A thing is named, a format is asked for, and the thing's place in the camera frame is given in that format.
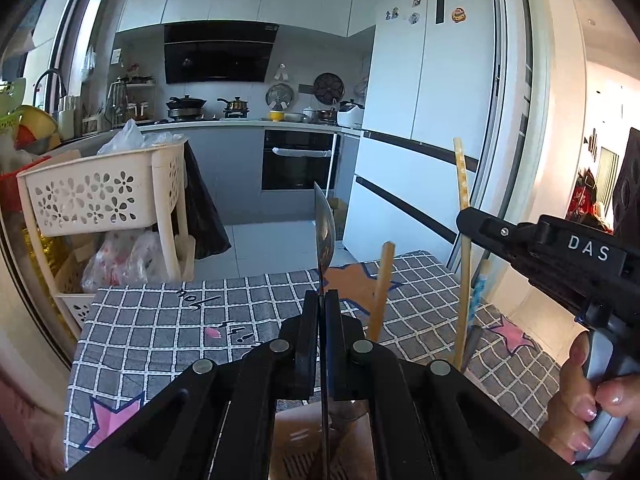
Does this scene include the cream flower-cutout trolley rack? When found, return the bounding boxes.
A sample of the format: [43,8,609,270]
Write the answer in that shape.
[16,138,197,333]

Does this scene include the kitchen faucet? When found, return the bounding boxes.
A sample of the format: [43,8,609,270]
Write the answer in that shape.
[32,69,68,112]

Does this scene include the white refrigerator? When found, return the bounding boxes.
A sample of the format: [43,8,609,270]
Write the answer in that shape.
[342,0,502,267]

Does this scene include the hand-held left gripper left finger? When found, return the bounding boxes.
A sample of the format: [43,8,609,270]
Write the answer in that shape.
[65,290,323,480]

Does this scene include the cooking pot with lid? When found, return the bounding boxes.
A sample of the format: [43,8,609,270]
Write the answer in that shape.
[217,96,250,119]

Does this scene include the dark perforated panel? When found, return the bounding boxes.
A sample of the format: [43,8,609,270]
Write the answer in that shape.
[612,127,640,234]

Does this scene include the gold foil decoration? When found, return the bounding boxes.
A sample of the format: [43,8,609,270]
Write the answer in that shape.
[19,227,68,273]

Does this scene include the black range hood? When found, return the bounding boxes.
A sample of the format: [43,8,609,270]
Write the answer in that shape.
[163,22,279,85]

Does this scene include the black wok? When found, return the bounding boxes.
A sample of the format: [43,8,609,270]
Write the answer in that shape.
[166,94,208,121]

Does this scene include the person's right hand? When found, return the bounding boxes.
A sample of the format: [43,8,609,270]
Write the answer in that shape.
[541,332,640,465]

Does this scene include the clear plastic bag with contents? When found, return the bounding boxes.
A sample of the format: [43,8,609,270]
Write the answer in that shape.
[80,229,169,294]

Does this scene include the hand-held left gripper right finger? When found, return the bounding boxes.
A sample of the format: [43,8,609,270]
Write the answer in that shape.
[324,292,586,480]

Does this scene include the white rice cooker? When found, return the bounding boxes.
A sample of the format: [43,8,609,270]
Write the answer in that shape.
[337,99,365,129]

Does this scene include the black hanging bag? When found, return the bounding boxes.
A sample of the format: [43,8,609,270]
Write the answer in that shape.
[183,144,232,261]

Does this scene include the red container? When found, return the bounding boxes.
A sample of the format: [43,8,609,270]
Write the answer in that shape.
[0,157,52,212]

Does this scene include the white plastic bag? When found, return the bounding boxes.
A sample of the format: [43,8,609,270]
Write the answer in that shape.
[97,118,187,156]

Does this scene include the grey checked tablecloth with stars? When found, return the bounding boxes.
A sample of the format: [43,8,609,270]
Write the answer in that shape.
[64,251,562,472]

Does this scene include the wooden chopstick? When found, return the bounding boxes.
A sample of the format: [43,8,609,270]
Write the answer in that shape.
[366,241,397,342]
[452,137,474,370]

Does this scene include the blue patterned chopstick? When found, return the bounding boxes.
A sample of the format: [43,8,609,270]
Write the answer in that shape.
[469,259,492,358]

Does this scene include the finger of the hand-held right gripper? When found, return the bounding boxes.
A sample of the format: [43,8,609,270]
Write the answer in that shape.
[456,207,523,263]

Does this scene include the white plastic utensil holder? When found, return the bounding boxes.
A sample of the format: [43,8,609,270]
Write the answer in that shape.
[273,399,373,480]

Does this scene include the black built-in oven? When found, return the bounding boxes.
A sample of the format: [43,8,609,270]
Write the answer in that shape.
[261,129,335,192]

